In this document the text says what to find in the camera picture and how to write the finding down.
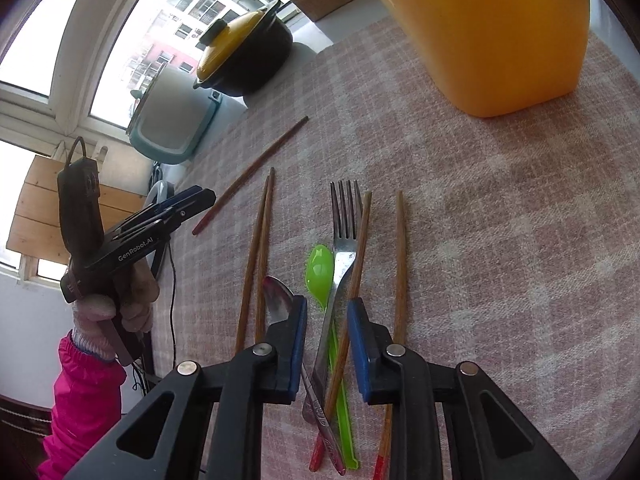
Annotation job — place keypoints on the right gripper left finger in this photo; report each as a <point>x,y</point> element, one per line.
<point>205,420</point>

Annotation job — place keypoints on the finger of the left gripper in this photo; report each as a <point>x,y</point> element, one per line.
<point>188,203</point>
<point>167,225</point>

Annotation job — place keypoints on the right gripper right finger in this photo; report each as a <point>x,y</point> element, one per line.
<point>488,436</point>

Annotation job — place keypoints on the dark chopstick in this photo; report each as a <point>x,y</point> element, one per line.
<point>234,187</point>

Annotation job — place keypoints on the red-tipped chopstick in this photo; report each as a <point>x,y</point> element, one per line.
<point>249,272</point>
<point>400,327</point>
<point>354,263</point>
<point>263,252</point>

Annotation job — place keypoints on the steel spoon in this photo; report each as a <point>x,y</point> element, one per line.
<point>279,301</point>

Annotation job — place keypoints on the steel fork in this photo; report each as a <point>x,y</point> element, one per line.
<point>346,214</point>

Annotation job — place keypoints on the pink sleeve left forearm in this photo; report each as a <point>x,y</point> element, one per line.
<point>87,403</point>

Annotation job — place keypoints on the left hand with glove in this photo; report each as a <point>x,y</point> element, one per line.
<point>93,333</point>

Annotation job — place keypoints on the pine plank board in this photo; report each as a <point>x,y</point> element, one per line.
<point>35,228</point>

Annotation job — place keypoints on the white teal rice cooker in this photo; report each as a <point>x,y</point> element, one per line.
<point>171,116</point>

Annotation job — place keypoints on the green plastic spoon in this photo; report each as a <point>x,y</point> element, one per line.
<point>324,273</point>

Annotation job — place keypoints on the black pot yellow lid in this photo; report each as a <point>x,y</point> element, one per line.
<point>241,56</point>

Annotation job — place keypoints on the pink plaid table mat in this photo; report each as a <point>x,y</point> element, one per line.
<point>523,230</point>

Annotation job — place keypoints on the yellow plastic utensil bucket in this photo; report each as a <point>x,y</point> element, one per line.
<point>494,57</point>

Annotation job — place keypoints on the white ring light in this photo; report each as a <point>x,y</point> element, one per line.
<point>160,191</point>

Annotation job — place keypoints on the white window frame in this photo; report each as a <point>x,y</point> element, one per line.
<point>74,66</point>

